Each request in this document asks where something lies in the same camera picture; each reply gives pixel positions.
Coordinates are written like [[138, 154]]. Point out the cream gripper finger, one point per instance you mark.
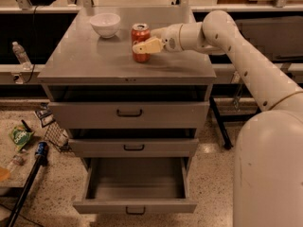
[[151, 46], [158, 32]]

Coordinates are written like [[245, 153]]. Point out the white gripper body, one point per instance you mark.
[[170, 38]]

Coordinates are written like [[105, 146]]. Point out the orange coke can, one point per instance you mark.
[[140, 33]]

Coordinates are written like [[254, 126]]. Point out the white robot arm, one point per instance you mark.
[[268, 163]]

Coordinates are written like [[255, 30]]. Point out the grey top drawer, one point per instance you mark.
[[130, 115]]

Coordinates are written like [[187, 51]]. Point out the grey drawer cabinet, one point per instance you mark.
[[86, 68]]

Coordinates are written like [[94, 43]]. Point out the grey middle drawer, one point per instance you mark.
[[92, 148]]

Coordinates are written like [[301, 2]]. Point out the grey open bottom drawer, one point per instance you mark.
[[136, 186]]

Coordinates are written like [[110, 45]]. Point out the blue soda can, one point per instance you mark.
[[42, 149]]

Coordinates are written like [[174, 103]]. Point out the white ceramic bowl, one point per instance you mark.
[[106, 25]]

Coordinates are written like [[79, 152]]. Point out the black white snack packet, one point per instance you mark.
[[46, 117]]

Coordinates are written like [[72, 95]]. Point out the clear plastic water bottle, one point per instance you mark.
[[21, 56]]

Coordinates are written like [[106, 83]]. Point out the green chip bag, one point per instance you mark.
[[20, 136]]

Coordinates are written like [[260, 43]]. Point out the black pole stand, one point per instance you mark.
[[40, 160]]

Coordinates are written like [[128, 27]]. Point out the crushed clear plastic bottle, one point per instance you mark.
[[16, 161]]

